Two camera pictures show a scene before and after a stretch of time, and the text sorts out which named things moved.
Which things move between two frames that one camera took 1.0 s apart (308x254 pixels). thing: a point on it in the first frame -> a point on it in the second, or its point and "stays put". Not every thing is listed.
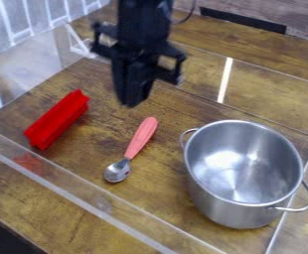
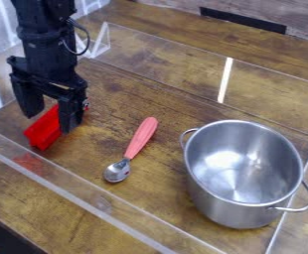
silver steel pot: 243,174 stays put
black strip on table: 242,20 stays put
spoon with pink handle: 116,171 stays put
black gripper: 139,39 -> 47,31
